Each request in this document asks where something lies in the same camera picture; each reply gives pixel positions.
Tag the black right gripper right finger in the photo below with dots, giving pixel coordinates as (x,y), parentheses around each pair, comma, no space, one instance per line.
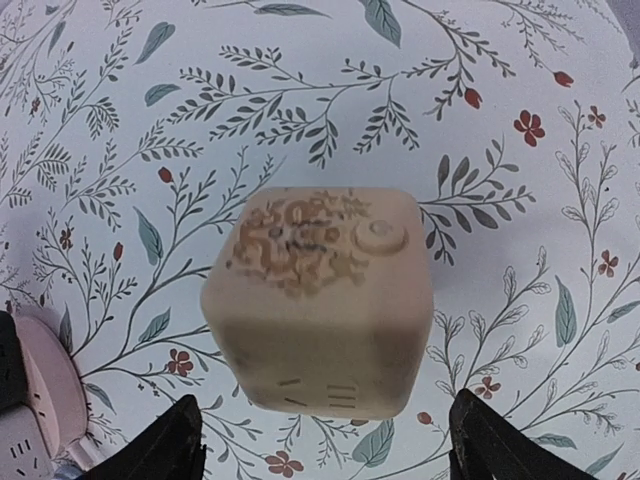
(485,446)

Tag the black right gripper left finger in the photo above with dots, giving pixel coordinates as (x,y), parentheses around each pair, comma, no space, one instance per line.
(170,448)

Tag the floral patterned table mat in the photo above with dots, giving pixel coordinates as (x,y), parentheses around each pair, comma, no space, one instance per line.
(133,134)

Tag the pink cube socket adapter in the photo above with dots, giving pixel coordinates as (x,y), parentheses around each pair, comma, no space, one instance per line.
(44,414)

